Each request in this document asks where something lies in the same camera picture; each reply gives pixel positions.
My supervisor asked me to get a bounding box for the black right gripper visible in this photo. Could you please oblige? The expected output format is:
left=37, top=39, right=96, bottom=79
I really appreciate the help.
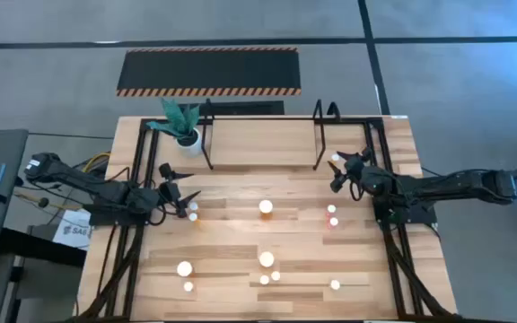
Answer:
left=328, top=149, right=377, bottom=199

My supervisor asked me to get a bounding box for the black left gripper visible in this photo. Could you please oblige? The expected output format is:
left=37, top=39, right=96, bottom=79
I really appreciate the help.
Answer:
left=150, top=162, right=202, bottom=220

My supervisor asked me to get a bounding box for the white plant pot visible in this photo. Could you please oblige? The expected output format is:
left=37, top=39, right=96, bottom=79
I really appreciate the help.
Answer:
left=175, top=127, right=205, bottom=158

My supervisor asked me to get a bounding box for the green snake plant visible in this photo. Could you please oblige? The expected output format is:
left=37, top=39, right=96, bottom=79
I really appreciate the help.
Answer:
left=145, top=97, right=202, bottom=139

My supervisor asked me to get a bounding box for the black flat box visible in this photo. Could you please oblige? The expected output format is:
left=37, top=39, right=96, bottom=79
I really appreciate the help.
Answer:
left=202, top=100, right=285, bottom=117

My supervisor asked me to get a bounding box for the white printed paper sheet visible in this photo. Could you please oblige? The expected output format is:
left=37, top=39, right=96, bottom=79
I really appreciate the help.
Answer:
left=51, top=208, right=93, bottom=251

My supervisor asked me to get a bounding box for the black hazard-striped floor mat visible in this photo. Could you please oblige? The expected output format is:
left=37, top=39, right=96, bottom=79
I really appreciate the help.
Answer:
left=115, top=46, right=302, bottom=98

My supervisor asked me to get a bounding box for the black furniture panel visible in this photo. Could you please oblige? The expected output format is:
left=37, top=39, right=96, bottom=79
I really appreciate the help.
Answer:
left=0, top=226, right=88, bottom=270

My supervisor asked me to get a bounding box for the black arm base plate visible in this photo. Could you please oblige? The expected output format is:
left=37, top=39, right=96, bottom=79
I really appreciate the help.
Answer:
left=88, top=202, right=151, bottom=227
left=372, top=196, right=438, bottom=225

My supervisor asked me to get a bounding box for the wooden shelf black metal frame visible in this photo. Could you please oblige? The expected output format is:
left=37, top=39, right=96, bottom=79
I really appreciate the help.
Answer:
left=199, top=98, right=343, bottom=172

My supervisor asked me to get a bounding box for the yellow cable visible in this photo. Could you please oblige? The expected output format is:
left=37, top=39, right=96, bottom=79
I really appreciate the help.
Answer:
left=81, top=151, right=112, bottom=174

